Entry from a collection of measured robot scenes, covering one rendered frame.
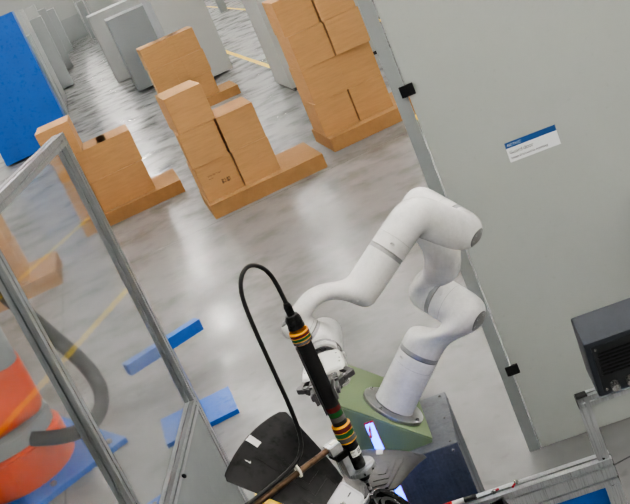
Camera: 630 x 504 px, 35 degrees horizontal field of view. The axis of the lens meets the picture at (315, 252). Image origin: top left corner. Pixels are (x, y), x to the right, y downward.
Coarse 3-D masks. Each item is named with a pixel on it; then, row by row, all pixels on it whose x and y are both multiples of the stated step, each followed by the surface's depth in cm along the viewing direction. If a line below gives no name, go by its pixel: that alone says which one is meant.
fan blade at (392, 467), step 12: (372, 456) 245; (384, 456) 245; (396, 456) 244; (408, 456) 245; (420, 456) 245; (384, 468) 238; (396, 468) 237; (408, 468) 237; (348, 480) 238; (372, 480) 234; (384, 480) 232; (396, 480) 231; (360, 492) 231
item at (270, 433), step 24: (264, 432) 225; (288, 432) 226; (240, 456) 220; (264, 456) 221; (288, 456) 221; (312, 456) 222; (240, 480) 217; (264, 480) 218; (312, 480) 219; (336, 480) 219
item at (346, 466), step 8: (328, 448) 216; (336, 448) 216; (336, 456) 216; (344, 456) 217; (368, 456) 223; (344, 464) 218; (368, 464) 220; (344, 472) 220; (352, 472) 219; (360, 472) 219; (368, 472) 219
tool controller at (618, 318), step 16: (624, 304) 248; (576, 320) 250; (592, 320) 248; (608, 320) 246; (624, 320) 244; (576, 336) 252; (592, 336) 244; (608, 336) 242; (624, 336) 242; (592, 352) 244; (608, 352) 244; (624, 352) 245; (592, 368) 247; (608, 368) 247; (624, 368) 248; (608, 384) 250; (624, 384) 251
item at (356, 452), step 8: (288, 304) 208; (288, 312) 208; (296, 312) 209; (288, 320) 208; (296, 320) 208; (288, 328) 209; (296, 328) 208; (344, 448) 219; (352, 448) 218; (352, 456) 219; (360, 456) 219; (352, 464) 220; (360, 464) 220; (360, 480) 222
